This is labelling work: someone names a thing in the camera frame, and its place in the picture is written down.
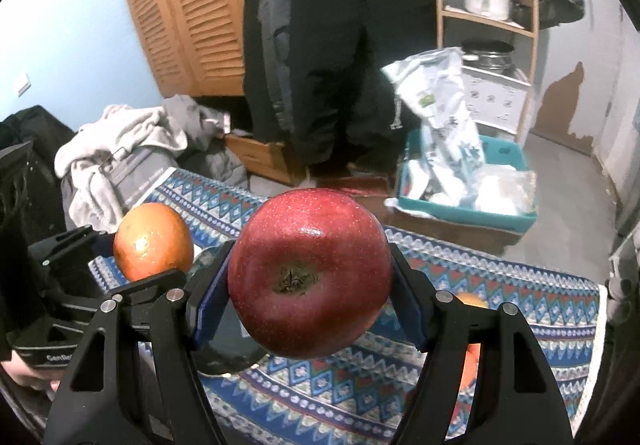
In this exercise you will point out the wooden louvered wardrobe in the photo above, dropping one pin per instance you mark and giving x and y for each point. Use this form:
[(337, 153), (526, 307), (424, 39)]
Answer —
[(190, 10)]

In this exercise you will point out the grey clothing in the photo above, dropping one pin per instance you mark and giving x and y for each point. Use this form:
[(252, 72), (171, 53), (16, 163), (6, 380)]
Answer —
[(200, 120)]

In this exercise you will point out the teal box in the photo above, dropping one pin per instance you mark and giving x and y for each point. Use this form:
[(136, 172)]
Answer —
[(500, 222)]

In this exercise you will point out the steel cooking pot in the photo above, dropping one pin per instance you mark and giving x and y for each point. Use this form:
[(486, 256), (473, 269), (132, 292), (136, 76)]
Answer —
[(485, 0)]

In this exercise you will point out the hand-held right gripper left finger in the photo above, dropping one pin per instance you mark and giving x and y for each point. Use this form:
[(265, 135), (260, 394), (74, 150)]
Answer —
[(212, 295)]

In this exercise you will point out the reddish orange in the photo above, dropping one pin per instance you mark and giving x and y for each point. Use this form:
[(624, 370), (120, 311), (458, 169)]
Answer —
[(150, 240)]

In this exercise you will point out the dark patterned bowl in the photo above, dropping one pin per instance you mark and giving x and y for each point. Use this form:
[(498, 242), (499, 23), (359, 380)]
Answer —
[(225, 340)]

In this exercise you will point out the black hanging jacket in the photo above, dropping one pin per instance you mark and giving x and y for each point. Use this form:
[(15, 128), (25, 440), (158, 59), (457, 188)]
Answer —
[(325, 50)]

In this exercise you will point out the dark round pan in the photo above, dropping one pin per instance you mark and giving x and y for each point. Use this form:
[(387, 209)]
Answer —
[(487, 57)]

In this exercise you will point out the large red apple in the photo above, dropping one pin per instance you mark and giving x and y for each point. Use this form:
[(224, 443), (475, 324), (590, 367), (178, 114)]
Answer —
[(310, 250)]

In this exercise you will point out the cardboard box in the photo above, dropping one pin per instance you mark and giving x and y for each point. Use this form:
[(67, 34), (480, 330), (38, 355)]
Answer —
[(450, 232)]

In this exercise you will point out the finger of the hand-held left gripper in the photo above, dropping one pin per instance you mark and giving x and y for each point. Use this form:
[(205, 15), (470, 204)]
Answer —
[(75, 240), (150, 281)]

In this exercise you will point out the wooden shelf rack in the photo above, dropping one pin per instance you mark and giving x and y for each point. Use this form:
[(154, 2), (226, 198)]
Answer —
[(480, 20)]

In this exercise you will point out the clear plastic bag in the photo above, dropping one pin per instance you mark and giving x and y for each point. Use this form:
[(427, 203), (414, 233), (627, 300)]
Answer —
[(505, 187)]

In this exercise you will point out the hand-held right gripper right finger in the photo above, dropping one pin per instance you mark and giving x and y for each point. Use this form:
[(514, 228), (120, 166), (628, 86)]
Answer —
[(412, 310)]

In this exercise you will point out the white patterned cabinet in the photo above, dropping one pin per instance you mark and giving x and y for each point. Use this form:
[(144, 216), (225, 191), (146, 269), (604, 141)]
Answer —
[(500, 100)]

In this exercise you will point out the white printed plastic bag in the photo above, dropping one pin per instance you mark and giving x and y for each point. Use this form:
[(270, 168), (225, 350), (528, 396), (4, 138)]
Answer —
[(440, 90)]

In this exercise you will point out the white light switch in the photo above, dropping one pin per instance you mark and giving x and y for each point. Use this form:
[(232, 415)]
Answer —
[(22, 85)]

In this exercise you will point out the black bag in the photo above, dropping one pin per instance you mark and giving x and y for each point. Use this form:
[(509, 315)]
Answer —
[(35, 125)]

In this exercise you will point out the blue patterned tablecloth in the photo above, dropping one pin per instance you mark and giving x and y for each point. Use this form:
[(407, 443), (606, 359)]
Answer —
[(350, 390)]

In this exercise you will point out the person's left hand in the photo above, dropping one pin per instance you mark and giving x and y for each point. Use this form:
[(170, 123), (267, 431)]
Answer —
[(20, 372)]

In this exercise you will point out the wooden crate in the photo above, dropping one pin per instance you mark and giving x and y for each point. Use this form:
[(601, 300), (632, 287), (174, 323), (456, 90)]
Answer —
[(260, 155)]

